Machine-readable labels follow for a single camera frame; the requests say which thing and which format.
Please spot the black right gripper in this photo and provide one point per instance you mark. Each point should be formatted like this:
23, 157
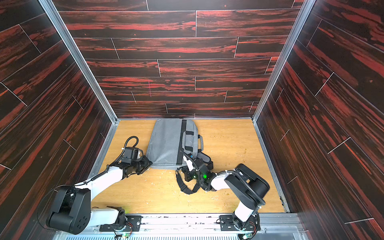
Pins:
195, 167

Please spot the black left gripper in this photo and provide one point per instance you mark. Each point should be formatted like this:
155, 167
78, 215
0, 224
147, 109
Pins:
147, 164

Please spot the grey zippered laptop bag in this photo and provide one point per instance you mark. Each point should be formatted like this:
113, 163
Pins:
171, 139

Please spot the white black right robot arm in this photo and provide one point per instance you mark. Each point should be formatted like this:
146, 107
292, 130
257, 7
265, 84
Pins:
247, 186

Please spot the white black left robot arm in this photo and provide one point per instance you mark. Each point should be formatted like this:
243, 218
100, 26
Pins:
71, 210

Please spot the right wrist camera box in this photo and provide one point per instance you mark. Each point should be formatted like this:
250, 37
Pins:
190, 163

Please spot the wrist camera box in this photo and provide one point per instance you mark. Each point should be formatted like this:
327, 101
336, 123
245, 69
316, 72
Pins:
190, 163
131, 153

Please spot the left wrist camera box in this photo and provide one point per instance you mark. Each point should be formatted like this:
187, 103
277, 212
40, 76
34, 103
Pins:
131, 153

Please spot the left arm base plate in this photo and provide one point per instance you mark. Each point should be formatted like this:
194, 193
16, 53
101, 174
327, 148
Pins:
126, 224

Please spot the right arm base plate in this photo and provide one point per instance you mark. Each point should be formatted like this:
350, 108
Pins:
232, 223

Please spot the aluminium front rail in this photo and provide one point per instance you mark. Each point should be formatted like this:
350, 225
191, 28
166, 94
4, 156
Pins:
280, 226

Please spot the aluminium corner post left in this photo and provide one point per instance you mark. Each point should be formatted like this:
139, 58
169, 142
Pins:
58, 23

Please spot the aluminium corner post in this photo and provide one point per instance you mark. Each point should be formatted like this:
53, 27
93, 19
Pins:
58, 23
292, 38

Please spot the aluminium corner post right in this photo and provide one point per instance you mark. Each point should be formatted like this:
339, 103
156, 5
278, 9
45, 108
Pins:
292, 38

